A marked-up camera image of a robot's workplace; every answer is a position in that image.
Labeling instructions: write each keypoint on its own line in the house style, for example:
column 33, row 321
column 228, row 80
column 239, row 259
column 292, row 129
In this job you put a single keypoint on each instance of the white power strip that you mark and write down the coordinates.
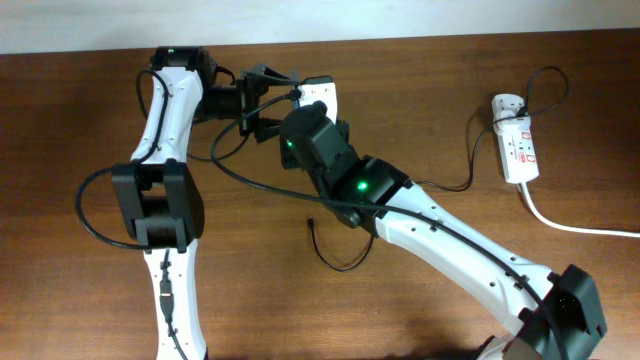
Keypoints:
column 519, row 161

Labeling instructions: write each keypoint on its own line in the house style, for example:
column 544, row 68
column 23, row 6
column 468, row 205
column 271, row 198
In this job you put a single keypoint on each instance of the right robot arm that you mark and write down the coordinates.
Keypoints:
column 546, row 315

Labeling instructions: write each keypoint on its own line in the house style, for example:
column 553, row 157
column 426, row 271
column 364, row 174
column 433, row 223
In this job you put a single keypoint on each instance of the white charger plug adapter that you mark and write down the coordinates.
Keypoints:
column 505, row 108

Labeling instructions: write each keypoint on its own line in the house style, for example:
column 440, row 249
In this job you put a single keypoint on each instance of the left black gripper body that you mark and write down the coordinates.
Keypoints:
column 250, row 103

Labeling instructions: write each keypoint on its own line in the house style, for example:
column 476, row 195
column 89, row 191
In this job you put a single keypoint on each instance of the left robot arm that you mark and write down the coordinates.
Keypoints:
column 161, row 206

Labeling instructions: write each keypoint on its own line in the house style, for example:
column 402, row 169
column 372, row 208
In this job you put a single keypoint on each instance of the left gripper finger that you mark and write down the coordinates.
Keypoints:
column 268, row 77
column 267, row 128

